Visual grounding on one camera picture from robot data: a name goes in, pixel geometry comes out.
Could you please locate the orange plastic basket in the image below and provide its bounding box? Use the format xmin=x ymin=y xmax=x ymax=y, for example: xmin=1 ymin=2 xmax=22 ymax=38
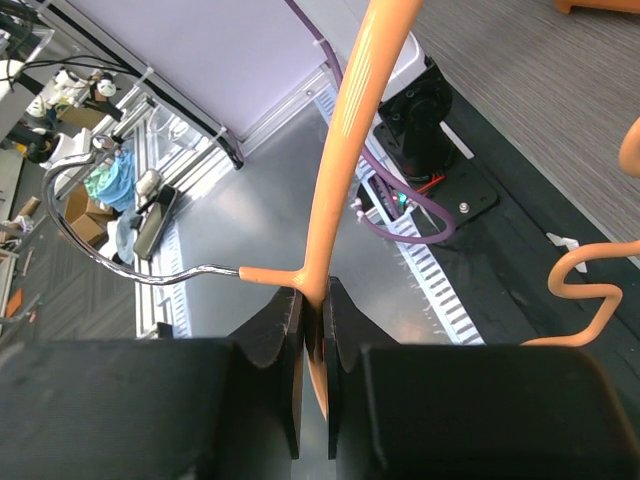
xmin=553 ymin=0 xmax=640 ymax=14

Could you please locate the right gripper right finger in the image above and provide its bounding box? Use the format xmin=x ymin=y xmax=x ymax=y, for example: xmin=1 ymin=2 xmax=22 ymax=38
xmin=322 ymin=278 xmax=639 ymax=479

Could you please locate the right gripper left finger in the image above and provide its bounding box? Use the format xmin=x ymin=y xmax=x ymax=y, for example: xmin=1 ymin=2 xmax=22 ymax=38
xmin=1 ymin=288 xmax=304 ymax=479

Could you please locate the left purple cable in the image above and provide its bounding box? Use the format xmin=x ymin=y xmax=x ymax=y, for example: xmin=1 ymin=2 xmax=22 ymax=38
xmin=284 ymin=0 xmax=457 ymax=245

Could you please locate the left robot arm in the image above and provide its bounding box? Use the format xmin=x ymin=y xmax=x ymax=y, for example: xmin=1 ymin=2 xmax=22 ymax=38
xmin=351 ymin=35 xmax=499 ymax=245

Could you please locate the peach wooden-look hanger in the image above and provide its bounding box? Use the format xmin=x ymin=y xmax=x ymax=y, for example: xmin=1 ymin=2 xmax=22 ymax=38
xmin=42 ymin=0 xmax=640 ymax=420

